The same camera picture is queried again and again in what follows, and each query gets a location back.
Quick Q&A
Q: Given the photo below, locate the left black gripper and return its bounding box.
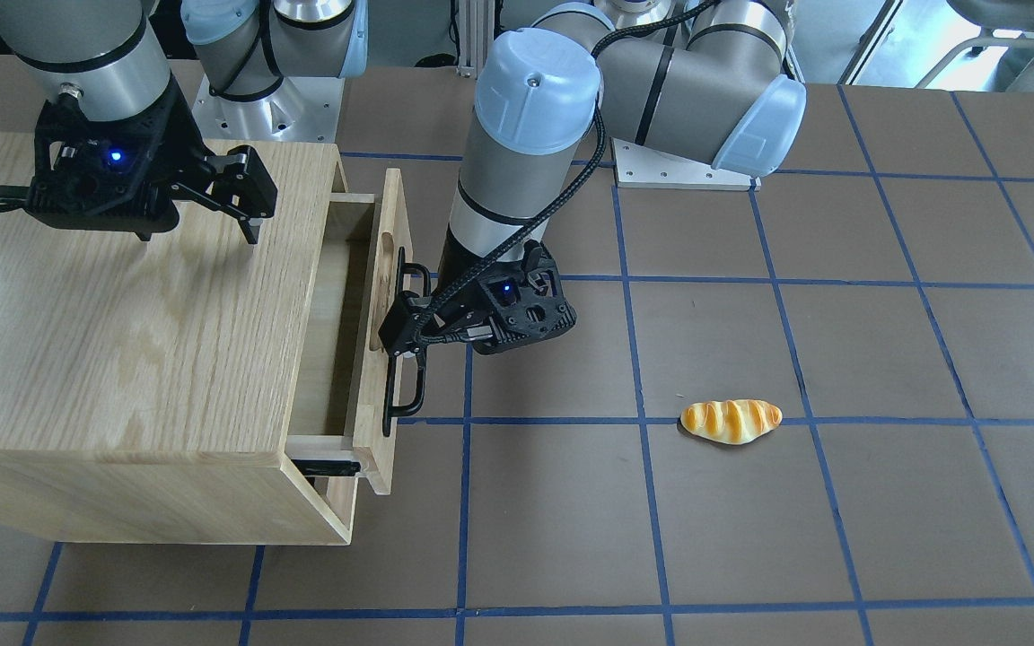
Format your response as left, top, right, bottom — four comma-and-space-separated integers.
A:
414, 240, 577, 353

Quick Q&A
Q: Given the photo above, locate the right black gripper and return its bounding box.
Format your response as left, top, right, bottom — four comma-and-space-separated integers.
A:
23, 90, 278, 245

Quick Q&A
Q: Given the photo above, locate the black drawer handle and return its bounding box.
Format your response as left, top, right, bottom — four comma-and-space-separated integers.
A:
378, 247, 432, 439

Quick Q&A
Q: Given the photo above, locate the wooden drawer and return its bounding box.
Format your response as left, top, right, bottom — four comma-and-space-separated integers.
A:
285, 168, 413, 495

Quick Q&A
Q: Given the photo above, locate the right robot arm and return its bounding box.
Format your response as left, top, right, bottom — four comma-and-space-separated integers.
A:
0, 1, 369, 245

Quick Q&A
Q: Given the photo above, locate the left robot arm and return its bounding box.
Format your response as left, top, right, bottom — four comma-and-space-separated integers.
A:
379, 1, 807, 355

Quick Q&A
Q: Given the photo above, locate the wooden drawer cabinet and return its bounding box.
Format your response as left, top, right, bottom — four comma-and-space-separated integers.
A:
0, 142, 355, 545

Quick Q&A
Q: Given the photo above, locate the toy bread roll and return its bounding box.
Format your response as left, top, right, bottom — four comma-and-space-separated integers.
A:
679, 399, 784, 447

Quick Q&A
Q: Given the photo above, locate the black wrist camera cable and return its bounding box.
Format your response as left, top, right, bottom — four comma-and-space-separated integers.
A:
409, 0, 714, 346

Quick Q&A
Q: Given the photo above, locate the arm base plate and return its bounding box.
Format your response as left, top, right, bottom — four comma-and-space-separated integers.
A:
192, 76, 346, 144
612, 139, 762, 191

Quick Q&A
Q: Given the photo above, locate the aluminium frame post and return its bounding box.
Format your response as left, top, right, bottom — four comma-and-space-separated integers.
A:
454, 1, 504, 79

